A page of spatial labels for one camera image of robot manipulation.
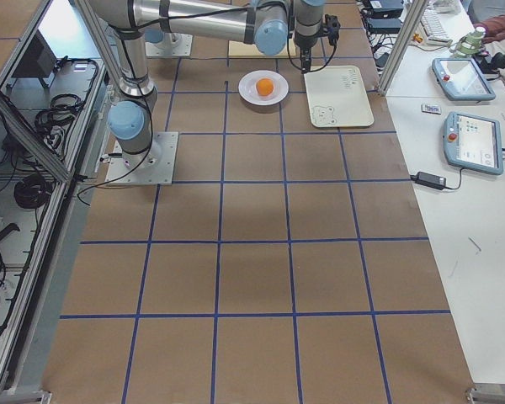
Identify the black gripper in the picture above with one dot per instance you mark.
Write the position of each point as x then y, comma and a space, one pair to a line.
305, 45

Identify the orange fruit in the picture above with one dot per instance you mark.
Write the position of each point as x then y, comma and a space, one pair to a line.
264, 86

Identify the white round plate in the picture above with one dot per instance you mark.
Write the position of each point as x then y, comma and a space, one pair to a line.
247, 90

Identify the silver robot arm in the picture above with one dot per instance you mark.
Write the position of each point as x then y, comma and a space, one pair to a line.
145, 29

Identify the cream bear tray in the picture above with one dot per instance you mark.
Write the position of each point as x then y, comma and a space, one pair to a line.
336, 97

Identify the white keyboard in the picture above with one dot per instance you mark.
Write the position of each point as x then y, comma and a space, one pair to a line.
432, 31

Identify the small blue white card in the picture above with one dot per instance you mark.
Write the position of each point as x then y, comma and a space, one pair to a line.
431, 109

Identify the far teach pendant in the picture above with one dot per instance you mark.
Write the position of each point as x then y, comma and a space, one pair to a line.
462, 80

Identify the teach pendant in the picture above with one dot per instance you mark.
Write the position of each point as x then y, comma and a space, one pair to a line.
473, 142
462, 80

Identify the black power brick on table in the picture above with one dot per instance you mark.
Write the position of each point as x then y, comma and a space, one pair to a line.
429, 180

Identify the near teach pendant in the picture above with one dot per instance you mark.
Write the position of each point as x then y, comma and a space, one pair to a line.
473, 142

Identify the aluminium frame post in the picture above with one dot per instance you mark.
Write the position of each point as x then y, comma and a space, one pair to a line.
408, 28

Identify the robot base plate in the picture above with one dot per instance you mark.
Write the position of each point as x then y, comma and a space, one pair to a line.
154, 167

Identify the aluminium frame rail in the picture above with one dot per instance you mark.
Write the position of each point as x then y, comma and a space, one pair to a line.
20, 129

